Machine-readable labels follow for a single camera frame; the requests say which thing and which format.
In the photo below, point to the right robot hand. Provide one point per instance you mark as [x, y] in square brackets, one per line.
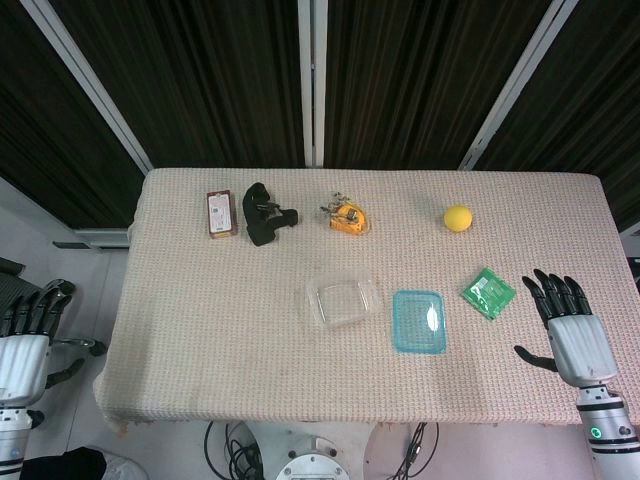
[580, 345]

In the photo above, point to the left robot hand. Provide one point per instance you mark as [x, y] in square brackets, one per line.
[22, 365]

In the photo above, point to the blue plastic lid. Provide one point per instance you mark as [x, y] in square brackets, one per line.
[419, 325]

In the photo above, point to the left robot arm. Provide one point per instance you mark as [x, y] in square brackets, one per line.
[12, 440]

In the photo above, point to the grey round robot base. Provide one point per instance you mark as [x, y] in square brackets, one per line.
[310, 462]

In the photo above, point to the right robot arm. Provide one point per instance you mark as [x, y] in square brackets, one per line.
[607, 435]

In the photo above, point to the clear plastic container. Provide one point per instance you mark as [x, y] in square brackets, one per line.
[342, 300]

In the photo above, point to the small brown cardboard box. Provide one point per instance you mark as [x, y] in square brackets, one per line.
[221, 214]

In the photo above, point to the green snack packet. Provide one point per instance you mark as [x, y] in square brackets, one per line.
[487, 292]

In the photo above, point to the black bag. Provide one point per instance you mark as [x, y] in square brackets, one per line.
[65, 465]

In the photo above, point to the yellow ball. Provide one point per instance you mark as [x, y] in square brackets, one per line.
[457, 218]

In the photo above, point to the beige waffle tablecloth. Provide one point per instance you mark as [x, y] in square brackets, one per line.
[225, 325]

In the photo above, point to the dark brown curtain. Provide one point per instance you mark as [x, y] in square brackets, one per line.
[45, 140]
[590, 100]
[200, 75]
[415, 75]

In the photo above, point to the orange tape measure with keyring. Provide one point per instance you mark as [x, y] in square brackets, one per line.
[347, 217]

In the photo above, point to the grey floor rail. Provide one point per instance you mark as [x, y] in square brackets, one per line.
[95, 237]

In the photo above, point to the white frame post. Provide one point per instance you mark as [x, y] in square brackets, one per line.
[95, 95]
[312, 80]
[510, 90]

